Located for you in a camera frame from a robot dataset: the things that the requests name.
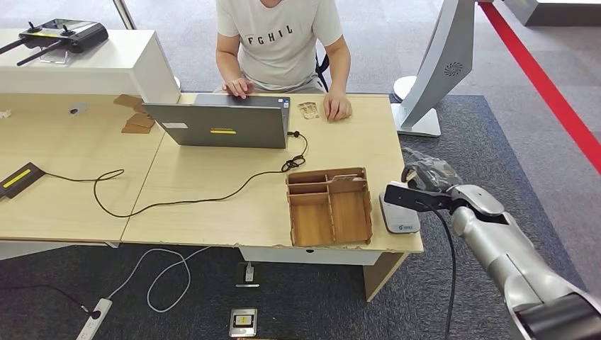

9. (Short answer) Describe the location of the silver kiosk stand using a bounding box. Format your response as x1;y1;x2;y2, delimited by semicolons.
391;0;478;138

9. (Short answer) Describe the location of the black remote controller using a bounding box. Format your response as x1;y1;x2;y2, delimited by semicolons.
0;18;110;67

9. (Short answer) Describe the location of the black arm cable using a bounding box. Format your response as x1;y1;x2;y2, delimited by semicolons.
429;206;458;340

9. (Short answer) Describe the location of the white grey platform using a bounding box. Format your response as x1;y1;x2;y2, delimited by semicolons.
502;0;601;28

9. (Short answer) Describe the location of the person's right hand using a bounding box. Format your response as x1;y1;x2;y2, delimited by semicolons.
223;77;256;100

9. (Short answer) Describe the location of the person's left hand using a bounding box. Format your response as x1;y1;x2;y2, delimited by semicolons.
322;90;353;123

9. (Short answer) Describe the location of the black laptop power cable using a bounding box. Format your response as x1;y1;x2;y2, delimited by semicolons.
44;131;310;219

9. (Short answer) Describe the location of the silver floor socket box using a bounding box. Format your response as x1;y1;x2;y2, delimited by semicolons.
228;308;259;339

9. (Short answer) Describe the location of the metal pole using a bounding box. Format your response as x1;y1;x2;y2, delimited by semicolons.
111;0;138;31

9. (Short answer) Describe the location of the white floor cable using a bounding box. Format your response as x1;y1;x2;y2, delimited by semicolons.
105;246;212;315

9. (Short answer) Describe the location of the dark grey floor rug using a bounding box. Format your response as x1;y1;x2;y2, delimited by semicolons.
0;91;592;340

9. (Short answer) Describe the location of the grey laptop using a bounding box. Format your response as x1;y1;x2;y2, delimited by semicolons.
142;93;291;150

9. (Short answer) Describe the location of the small wooden card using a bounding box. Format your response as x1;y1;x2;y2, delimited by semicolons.
298;101;320;120

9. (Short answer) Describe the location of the white power strip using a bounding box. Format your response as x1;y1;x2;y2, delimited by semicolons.
76;298;113;340

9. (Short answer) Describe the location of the wooden compartment tray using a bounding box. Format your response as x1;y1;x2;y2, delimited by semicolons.
285;166;373;248

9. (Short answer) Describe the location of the floor socket with white plug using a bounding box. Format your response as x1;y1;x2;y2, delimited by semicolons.
235;261;261;288

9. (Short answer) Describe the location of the grey card reader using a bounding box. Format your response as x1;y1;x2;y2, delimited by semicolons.
378;190;422;234

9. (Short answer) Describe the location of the white counter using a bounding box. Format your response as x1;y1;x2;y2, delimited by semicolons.
0;28;182;105

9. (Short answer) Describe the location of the black office chair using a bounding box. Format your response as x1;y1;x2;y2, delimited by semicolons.
314;50;330;93

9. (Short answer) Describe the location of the white round base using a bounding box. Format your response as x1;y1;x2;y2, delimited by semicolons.
392;74;419;103

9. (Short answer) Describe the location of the black floor cable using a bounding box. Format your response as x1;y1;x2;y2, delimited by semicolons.
0;283;92;315

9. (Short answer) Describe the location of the clear controller stand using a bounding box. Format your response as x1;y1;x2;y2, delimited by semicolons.
40;49;72;65

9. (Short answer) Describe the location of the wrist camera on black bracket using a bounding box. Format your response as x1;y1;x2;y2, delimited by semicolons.
383;180;454;213

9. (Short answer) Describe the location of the black power brick yellow label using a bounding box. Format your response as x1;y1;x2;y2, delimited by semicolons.
0;162;47;200

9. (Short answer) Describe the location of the light wood desk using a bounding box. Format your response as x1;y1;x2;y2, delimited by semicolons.
120;92;425;302
0;92;166;261

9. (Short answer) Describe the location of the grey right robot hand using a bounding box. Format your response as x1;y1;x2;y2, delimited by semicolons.
401;147;464;193

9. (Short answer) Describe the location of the person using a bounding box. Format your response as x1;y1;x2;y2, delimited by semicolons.
215;0;353;123

